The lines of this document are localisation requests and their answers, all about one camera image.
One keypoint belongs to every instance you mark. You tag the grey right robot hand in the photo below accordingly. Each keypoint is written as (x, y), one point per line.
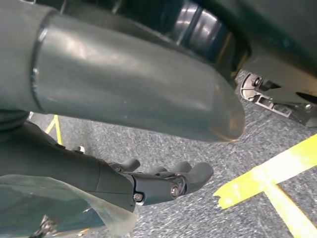
(124, 78)

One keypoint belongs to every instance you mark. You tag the clear plastic guard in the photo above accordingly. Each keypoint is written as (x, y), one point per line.
(62, 210)

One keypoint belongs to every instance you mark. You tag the metal robot foot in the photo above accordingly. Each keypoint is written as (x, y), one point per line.
(272, 108)

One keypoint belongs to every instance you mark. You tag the yellow floor tape square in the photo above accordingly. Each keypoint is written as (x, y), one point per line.
(272, 170)

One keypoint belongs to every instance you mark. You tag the dark grey robot body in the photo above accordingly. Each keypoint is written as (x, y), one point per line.
(284, 33)

